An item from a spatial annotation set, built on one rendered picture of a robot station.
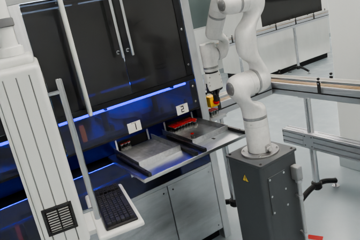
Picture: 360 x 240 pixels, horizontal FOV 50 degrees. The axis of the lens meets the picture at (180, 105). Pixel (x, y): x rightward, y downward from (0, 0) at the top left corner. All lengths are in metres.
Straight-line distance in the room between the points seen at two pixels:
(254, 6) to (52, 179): 1.12
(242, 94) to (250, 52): 0.19
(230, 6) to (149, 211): 1.36
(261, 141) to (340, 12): 1.64
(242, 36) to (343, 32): 1.63
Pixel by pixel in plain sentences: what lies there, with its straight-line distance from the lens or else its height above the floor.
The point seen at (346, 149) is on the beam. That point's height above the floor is 0.50.
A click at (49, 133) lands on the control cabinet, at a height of 1.29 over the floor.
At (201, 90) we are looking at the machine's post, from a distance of 2.47.
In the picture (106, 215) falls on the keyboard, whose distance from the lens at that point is 1.81.
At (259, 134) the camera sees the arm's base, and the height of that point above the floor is 0.98.
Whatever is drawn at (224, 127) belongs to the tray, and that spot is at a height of 0.91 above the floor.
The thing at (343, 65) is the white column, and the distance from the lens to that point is 3.38.
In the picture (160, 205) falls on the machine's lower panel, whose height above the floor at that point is 0.47.
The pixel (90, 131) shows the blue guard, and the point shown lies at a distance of 2.17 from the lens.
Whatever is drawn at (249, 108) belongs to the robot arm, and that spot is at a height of 1.11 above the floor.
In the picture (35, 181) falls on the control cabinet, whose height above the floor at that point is 1.13.
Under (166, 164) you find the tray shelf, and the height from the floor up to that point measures 0.88.
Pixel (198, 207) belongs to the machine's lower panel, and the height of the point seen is 0.33.
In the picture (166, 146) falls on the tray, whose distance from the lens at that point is 2.24.
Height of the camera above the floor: 1.67
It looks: 15 degrees down
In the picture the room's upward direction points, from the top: 12 degrees counter-clockwise
